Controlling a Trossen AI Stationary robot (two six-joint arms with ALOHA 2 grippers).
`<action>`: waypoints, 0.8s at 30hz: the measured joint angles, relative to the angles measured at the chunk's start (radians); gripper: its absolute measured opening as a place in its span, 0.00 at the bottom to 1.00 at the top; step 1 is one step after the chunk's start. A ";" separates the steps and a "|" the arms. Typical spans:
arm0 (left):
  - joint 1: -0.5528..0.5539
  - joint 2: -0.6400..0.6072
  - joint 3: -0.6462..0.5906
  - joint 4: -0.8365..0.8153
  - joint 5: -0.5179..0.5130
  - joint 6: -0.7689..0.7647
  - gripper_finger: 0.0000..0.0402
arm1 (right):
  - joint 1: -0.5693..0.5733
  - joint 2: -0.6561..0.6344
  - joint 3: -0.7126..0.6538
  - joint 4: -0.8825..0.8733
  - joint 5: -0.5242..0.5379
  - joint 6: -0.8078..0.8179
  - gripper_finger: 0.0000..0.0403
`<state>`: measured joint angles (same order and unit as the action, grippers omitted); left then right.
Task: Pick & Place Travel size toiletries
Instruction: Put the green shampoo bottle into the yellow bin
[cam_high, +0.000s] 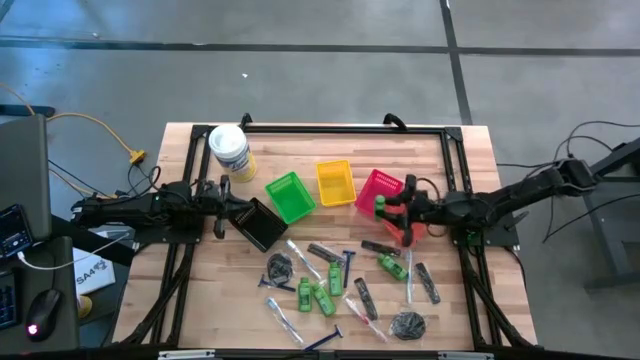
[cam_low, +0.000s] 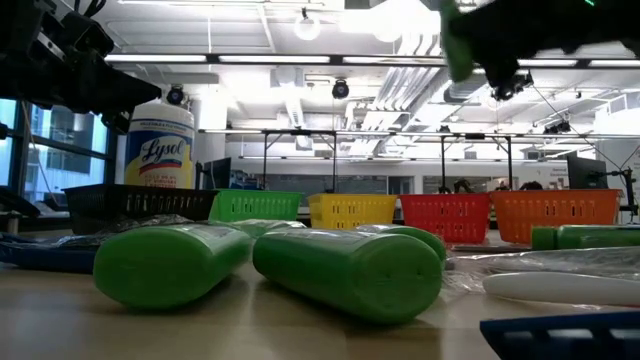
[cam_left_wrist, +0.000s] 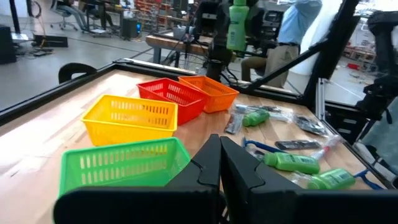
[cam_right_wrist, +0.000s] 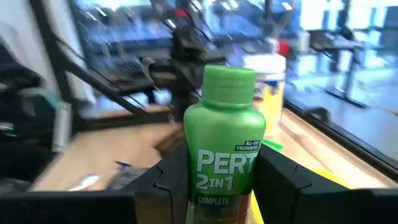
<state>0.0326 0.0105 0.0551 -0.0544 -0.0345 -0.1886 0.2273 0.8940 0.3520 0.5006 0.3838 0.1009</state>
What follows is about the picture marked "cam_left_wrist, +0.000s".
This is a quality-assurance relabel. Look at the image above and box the orange plastic basket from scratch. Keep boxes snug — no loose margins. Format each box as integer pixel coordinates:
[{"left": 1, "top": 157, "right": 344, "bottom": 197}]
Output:
[{"left": 177, "top": 75, "right": 240, "bottom": 114}]

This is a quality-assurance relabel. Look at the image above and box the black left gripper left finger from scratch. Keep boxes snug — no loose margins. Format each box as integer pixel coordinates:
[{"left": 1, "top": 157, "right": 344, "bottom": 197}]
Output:
[{"left": 166, "top": 133, "right": 221, "bottom": 189}]

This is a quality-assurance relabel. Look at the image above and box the black equipment cabinet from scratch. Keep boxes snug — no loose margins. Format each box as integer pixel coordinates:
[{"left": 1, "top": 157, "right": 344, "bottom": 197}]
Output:
[{"left": 0, "top": 25, "right": 17, "bottom": 65}]

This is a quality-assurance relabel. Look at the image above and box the green travel shampoo bottle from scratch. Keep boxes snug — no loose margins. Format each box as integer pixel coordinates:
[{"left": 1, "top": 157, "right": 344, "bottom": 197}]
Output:
[
  {"left": 226, "top": 0, "right": 251, "bottom": 52},
  {"left": 241, "top": 109, "right": 271, "bottom": 128},
  {"left": 307, "top": 168, "right": 356, "bottom": 191},
  {"left": 263, "top": 151, "right": 321, "bottom": 175}
]

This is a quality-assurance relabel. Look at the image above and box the red plastic basket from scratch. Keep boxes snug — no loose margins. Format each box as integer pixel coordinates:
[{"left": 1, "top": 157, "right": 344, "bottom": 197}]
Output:
[{"left": 136, "top": 77, "right": 208, "bottom": 126}]

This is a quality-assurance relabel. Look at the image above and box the shelving with red bins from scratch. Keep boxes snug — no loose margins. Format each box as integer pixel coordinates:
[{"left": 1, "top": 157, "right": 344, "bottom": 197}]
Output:
[{"left": 133, "top": 0, "right": 175, "bottom": 32}]

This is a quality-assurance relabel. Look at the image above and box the green plastic basket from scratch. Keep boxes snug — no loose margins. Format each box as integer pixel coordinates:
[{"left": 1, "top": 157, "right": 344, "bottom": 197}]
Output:
[{"left": 58, "top": 136, "right": 192, "bottom": 197}]

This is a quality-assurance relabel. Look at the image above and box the wooden workbench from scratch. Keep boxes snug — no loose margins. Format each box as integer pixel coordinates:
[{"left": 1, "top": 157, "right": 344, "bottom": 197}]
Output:
[{"left": 145, "top": 30, "right": 218, "bottom": 65}]

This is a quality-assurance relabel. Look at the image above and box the red toothbrush in clear wrap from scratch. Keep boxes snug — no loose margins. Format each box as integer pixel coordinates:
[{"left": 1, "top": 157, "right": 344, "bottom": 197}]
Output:
[{"left": 310, "top": 134, "right": 345, "bottom": 161}]

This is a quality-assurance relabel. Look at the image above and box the black item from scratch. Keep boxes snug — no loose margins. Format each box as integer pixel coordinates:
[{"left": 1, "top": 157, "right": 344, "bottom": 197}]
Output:
[{"left": 294, "top": 114, "right": 330, "bottom": 138}]

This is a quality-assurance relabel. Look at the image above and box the black arch clamp handle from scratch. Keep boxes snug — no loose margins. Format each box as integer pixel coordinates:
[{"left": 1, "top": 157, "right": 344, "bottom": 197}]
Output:
[{"left": 58, "top": 62, "right": 98, "bottom": 84}]

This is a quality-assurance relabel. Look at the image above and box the black computer tower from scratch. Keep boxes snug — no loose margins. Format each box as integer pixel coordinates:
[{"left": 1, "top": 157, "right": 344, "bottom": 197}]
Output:
[{"left": 120, "top": 17, "right": 139, "bottom": 40}]

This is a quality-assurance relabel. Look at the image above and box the silver aluminium bracket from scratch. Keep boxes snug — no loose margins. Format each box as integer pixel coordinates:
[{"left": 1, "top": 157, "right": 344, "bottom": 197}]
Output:
[{"left": 315, "top": 77, "right": 326, "bottom": 121}]

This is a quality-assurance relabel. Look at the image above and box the black office chair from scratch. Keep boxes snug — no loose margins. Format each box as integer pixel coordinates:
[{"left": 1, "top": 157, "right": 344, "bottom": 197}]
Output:
[{"left": 49, "top": 0, "right": 80, "bottom": 32}]

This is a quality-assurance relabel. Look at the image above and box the black floor case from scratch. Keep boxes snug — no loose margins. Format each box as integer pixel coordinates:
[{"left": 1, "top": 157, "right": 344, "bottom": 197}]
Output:
[{"left": 32, "top": 34, "right": 69, "bottom": 49}]

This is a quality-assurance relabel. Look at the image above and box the yellow plastic basket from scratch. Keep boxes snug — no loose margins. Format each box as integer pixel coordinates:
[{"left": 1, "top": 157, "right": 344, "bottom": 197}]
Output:
[{"left": 80, "top": 94, "right": 179, "bottom": 147}]

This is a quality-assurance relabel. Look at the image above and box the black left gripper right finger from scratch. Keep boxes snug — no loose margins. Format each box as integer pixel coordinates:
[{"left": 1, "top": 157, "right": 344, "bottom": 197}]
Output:
[{"left": 220, "top": 136, "right": 302, "bottom": 191}]

